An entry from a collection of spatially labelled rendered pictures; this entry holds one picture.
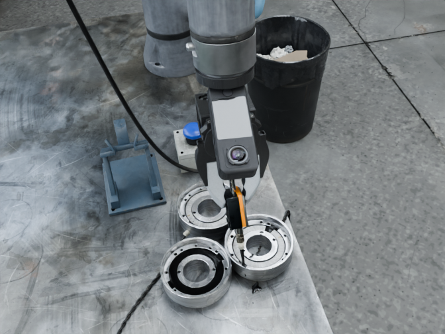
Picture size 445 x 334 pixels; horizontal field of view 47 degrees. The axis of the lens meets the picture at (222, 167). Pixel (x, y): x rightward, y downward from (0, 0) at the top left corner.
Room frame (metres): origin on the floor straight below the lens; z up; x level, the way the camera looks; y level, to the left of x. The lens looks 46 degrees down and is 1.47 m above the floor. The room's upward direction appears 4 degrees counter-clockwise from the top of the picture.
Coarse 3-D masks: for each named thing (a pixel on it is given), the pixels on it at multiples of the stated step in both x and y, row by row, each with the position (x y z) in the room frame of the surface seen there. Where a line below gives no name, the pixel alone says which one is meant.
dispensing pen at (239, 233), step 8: (232, 184) 0.48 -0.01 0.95; (232, 192) 0.47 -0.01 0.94; (232, 200) 0.45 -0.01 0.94; (232, 208) 0.45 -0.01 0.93; (232, 216) 0.44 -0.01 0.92; (240, 216) 0.44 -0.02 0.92; (232, 224) 0.44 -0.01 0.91; (240, 224) 0.44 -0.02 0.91; (240, 232) 0.44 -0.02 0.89; (240, 240) 0.43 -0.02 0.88; (240, 248) 0.43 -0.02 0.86
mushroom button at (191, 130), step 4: (188, 124) 0.70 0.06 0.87; (192, 124) 0.70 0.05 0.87; (196, 124) 0.70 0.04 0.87; (184, 128) 0.69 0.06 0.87; (188, 128) 0.69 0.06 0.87; (192, 128) 0.69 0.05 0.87; (196, 128) 0.69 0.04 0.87; (184, 132) 0.68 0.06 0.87; (188, 132) 0.68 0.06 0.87; (192, 132) 0.68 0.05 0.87; (196, 132) 0.68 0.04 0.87; (184, 136) 0.68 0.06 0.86; (188, 136) 0.67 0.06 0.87; (192, 136) 0.67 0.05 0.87; (196, 136) 0.67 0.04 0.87; (200, 136) 0.67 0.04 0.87
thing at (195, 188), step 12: (192, 192) 0.57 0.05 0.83; (180, 204) 0.55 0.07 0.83; (204, 204) 0.55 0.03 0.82; (216, 204) 0.55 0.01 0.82; (180, 216) 0.51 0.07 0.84; (216, 216) 0.52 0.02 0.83; (192, 228) 0.49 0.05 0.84; (204, 228) 0.49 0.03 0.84; (216, 228) 0.49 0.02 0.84; (216, 240) 0.49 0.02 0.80
